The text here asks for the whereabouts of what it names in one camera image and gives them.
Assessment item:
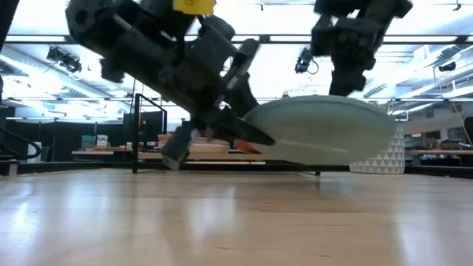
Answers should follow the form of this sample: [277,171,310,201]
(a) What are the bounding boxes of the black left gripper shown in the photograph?
[147,16,276,171]

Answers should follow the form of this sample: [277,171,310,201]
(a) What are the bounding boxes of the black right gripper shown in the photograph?
[310,16,386,98]

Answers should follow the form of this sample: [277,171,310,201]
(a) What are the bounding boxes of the cream plate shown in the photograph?
[188,142,232,154]

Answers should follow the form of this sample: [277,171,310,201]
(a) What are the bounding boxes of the background wooden table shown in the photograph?
[72,149,134,156]

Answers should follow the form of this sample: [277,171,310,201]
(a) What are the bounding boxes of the orange plate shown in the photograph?
[234,140,262,154]

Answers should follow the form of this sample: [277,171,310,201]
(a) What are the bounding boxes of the black camera with cable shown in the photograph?
[294,47,319,75]

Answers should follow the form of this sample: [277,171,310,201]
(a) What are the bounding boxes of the succulent in white patterned pot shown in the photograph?
[349,123,406,175]

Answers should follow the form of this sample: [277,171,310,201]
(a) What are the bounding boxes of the light teal plate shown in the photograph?
[243,95,398,166]

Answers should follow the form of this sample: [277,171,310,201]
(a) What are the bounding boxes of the teal box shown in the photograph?
[81,134,97,151]

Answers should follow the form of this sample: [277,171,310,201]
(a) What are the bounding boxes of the white bin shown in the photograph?
[27,142,43,163]

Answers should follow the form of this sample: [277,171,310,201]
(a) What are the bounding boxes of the thick black cable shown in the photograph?
[0,127,42,160]

